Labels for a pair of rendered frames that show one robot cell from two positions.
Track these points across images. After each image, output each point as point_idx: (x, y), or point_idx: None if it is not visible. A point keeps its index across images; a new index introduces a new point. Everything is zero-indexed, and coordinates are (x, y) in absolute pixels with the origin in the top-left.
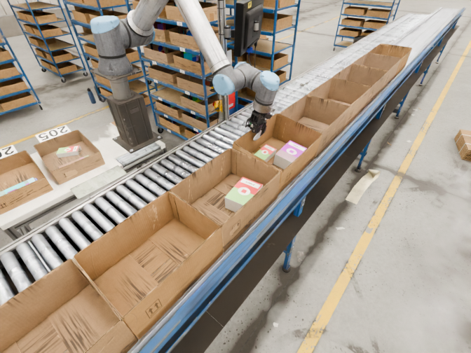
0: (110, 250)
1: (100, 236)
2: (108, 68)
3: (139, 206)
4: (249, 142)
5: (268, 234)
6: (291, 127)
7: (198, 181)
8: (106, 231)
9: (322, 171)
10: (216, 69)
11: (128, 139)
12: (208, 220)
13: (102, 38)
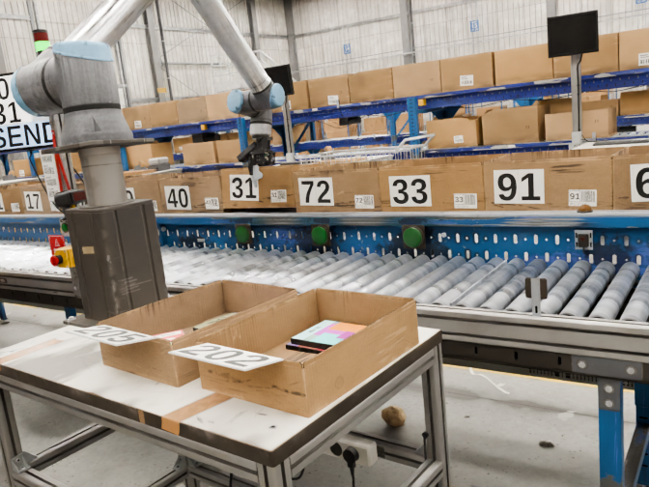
0: (454, 188)
1: (410, 272)
2: (127, 126)
3: (343, 272)
4: (266, 185)
5: None
6: None
7: (342, 186)
8: (398, 276)
9: None
10: (270, 80)
11: (161, 289)
12: (407, 164)
13: (114, 70)
